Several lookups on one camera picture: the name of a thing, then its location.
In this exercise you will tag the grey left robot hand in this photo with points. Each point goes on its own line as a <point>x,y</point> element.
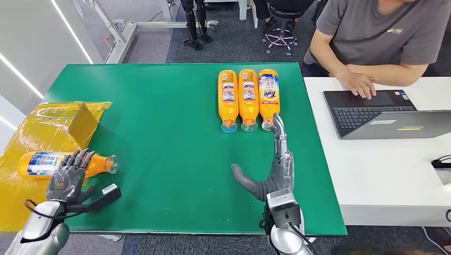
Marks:
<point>67,179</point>

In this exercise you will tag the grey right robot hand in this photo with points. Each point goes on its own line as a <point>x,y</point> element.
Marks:
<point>278,176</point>

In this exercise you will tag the person's right hand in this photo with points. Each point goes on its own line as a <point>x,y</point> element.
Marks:
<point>357,84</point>

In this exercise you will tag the person's right forearm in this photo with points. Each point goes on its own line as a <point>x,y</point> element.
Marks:
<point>326,52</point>

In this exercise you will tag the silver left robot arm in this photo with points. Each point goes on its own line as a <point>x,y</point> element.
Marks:
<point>38,228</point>

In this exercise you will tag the person's left forearm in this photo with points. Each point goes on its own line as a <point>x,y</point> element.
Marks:
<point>393,73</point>

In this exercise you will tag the orange Tide detergent bottle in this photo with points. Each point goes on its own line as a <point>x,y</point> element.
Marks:
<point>269,102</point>

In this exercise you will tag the orange detergent bottle clear cap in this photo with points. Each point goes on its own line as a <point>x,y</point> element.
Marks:
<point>248,105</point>

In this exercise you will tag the orange detergent bottle blue cap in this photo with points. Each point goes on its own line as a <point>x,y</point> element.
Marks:
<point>228,105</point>

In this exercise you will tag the dark grey laptop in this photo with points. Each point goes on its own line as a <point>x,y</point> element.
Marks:
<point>371,115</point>

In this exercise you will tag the person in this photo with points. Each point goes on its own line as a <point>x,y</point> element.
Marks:
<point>373,31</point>

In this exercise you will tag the yellow film wrapped cardboard box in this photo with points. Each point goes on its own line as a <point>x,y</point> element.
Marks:
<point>31,133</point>

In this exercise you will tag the white table foot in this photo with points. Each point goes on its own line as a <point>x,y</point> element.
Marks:
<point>111,237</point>

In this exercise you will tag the black stool with chrome base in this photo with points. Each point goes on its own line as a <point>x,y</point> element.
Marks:
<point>282,33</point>

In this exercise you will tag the white furniture leg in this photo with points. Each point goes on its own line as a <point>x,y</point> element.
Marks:
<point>248,12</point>

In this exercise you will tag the black humanoid robot legs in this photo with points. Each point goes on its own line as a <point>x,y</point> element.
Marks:
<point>193,24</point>

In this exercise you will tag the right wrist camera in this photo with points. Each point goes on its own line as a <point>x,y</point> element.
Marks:
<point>283,209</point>

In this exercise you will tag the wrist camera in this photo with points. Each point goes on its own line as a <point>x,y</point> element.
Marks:
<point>104,199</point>
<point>283,209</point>

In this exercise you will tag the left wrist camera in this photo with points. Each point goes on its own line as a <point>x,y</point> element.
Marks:
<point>104,199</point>

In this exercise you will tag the white desk frame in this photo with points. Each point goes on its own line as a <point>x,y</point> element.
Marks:
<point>121,38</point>

